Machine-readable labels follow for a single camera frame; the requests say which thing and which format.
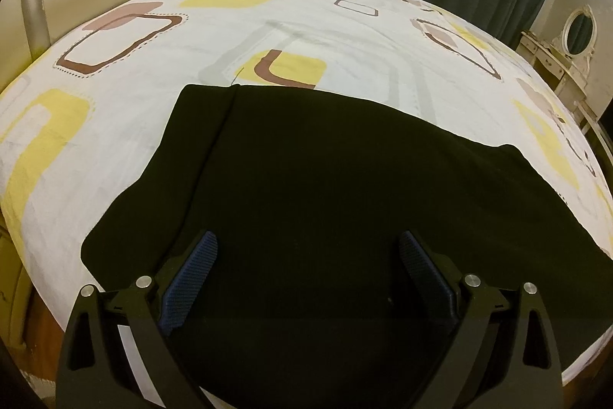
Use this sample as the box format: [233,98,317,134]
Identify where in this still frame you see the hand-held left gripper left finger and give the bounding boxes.
[55,231,220,409]

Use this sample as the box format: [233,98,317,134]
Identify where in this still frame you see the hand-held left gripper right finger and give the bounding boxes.
[398,231,566,409]

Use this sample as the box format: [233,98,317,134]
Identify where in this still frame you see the black pants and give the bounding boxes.
[80,83,613,409]

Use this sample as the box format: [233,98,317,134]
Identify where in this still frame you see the printed white bed sheet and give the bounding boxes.
[0,0,613,407]

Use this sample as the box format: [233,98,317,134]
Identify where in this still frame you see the white vanity table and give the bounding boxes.
[517,28,595,103]

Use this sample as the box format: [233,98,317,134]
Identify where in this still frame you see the oval vanity mirror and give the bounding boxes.
[562,4,599,56]

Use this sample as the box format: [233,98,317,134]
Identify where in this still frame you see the silver metal pole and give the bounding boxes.
[20,0,51,61]

